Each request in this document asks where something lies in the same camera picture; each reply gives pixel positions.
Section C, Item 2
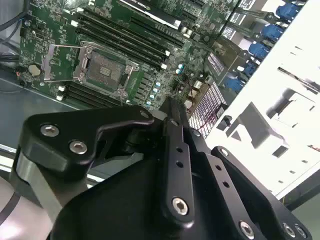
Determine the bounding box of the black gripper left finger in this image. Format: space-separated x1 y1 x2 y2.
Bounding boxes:
13 97 197 230

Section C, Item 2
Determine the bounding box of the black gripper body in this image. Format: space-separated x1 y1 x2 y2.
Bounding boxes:
49 123 241 240

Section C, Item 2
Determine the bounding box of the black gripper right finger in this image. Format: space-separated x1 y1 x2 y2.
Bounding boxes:
174 99 314 240

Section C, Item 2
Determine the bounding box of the metal socket cover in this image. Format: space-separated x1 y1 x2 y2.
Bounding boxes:
40 42 89 84

